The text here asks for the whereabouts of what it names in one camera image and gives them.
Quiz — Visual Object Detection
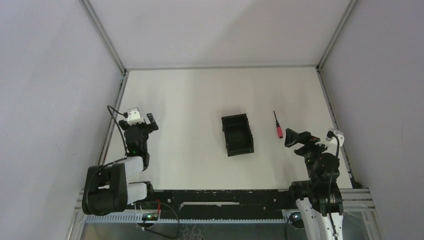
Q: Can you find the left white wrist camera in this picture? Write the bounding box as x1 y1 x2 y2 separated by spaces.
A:
126 107 145 126

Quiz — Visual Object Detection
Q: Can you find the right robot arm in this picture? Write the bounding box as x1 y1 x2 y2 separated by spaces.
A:
284 128 345 240

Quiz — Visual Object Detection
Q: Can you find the red handled screwdriver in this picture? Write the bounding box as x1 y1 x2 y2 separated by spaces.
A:
273 111 284 139

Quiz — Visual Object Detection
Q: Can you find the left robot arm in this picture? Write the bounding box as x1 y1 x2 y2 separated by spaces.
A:
81 110 159 216

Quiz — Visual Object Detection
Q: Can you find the black plastic bin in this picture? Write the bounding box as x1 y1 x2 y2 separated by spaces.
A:
221 113 254 157

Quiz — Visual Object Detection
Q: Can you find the black camera cable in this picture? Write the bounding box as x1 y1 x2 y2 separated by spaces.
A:
326 131 342 240
106 105 130 157

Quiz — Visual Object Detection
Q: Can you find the small green circuit board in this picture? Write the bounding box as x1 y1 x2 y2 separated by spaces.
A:
142 213 159 222

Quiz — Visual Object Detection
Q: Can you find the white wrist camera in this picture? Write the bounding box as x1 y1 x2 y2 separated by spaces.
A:
315 128 345 148
126 107 145 126

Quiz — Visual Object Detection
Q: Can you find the black mounting rail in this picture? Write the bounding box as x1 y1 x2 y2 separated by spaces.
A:
144 189 297 221

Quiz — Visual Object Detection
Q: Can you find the right black camera cable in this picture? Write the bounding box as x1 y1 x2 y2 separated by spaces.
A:
326 131 342 240

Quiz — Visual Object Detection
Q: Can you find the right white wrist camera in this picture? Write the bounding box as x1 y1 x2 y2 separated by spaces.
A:
315 128 345 148

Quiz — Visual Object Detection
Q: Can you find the black cable loop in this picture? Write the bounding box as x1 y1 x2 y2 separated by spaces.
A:
135 200 181 240

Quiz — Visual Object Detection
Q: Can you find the left black camera cable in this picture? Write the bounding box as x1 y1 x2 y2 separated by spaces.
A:
106 105 130 157

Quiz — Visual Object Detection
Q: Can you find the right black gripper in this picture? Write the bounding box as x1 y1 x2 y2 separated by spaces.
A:
284 127 335 183

